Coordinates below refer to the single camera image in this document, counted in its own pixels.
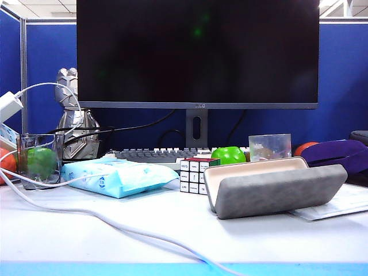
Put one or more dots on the grey monitor stand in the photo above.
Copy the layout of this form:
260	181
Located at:
189	136

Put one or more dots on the silver gauntlet figurine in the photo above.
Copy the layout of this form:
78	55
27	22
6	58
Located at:
65	76

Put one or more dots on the blue and white tissue box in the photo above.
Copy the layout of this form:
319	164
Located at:
5	134

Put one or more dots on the Rubik's cube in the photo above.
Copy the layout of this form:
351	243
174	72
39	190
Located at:
194	175

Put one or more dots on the light blue wet wipes pack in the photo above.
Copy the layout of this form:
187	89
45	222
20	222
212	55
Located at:
130	176

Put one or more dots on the clear plastic box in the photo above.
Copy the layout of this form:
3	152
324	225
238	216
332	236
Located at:
280	143

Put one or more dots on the clear square glass container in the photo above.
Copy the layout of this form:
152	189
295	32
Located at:
23	143

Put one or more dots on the white power adapter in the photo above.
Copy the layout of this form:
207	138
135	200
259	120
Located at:
8	108

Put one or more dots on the grey and white keyboard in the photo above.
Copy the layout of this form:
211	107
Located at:
144	156

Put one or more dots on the grey suede glasses case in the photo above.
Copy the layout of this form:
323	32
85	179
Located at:
274	194

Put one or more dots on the orange persimmon fruit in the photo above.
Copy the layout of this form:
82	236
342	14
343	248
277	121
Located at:
305	148

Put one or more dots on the black computer monitor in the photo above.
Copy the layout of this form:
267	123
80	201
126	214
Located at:
172	57

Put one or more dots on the orange fruit beside glass container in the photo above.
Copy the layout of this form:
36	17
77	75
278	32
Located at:
7	164

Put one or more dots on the green apple in glass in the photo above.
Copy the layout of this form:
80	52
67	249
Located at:
42	163

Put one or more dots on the blue office partition panel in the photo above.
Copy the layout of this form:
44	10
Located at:
9	57
50	57

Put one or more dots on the brown kiwi fruit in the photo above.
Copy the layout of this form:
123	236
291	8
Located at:
262	153

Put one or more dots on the dark grey pouch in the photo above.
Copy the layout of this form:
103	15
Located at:
360	136

